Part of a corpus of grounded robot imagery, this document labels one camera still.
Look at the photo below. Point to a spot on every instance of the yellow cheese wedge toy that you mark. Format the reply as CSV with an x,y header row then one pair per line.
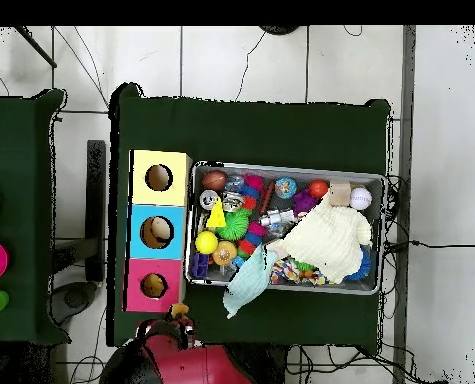
x,y
218,218

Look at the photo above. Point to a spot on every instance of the globe print ball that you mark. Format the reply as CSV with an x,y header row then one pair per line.
x,y
286,188

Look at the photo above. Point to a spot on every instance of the black tripod leg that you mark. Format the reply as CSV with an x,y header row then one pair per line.
x,y
37,47

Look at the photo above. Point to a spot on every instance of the dark green side tablecloth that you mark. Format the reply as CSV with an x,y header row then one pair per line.
x,y
17,160

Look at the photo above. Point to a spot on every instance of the crushed silver can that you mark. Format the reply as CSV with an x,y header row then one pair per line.
x,y
234,200

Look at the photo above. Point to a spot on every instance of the black round base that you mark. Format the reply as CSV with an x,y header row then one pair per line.
x,y
279,29

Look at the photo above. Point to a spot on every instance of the silver mesh bin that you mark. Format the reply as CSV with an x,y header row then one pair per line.
x,y
301,171

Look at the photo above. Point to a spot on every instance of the white baseball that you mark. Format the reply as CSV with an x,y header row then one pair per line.
x,y
361,198

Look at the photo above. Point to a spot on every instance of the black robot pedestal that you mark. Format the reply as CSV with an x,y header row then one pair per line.
x,y
269,364

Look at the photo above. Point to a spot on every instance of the green spiky ball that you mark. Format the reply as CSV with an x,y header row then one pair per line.
x,y
233,226

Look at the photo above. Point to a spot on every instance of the toy hamburger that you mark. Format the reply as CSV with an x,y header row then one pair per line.
x,y
225,254

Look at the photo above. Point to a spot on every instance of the yellow ball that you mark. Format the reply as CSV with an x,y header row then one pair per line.
x,y
207,242

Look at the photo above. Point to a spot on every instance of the black upright panel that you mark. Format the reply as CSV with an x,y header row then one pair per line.
x,y
96,200

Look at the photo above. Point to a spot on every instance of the cream waffle cloth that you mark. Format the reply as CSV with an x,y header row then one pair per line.
x,y
329,240

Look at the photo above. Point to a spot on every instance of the yellow plush toy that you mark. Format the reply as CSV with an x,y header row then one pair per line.
x,y
154,284

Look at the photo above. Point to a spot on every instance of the brown toy football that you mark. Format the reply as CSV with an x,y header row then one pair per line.
x,y
214,180

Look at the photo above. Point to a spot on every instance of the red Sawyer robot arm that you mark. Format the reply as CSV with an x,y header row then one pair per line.
x,y
193,368

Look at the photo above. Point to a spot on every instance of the wooden box with three holes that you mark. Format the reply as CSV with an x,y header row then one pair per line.
x,y
177,192

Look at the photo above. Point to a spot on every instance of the light blue waffle cloth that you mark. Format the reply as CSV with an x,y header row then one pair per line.
x,y
245,284

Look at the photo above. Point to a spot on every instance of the brown plush bear toy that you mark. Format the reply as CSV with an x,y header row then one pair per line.
x,y
180,310

